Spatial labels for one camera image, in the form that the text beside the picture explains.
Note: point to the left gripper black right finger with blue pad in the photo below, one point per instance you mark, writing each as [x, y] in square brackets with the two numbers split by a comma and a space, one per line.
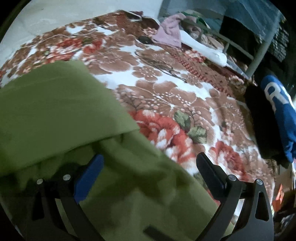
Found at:
[255, 221]

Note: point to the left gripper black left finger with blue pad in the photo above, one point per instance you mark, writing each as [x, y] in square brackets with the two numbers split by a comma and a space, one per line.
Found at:
[56, 213]

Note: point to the olive green garment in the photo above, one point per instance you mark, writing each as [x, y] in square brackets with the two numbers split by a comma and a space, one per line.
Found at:
[56, 118]

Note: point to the floral brown white blanket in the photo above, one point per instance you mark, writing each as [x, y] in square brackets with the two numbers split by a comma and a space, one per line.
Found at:
[176, 111]

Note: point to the blue garment white letters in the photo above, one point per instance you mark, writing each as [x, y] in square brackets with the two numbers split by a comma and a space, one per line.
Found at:
[284, 111]

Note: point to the dark red patterned pillow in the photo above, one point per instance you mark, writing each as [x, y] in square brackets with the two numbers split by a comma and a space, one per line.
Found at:
[221, 78]

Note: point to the white pillow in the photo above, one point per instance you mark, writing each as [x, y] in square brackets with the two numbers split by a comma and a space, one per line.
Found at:
[215, 56]

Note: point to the black white striped cloth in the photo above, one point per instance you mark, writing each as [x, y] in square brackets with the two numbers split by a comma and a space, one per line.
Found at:
[280, 43]

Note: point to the small black object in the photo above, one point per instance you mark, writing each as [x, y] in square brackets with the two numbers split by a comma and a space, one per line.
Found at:
[145, 40]

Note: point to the pink cloth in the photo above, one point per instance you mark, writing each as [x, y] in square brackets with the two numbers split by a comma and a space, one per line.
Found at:
[169, 32]

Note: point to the blue denim cloth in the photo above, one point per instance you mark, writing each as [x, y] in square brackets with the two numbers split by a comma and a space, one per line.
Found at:
[261, 17]

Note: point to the green plastic bag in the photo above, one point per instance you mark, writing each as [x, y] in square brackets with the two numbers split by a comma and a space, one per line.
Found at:
[195, 16]

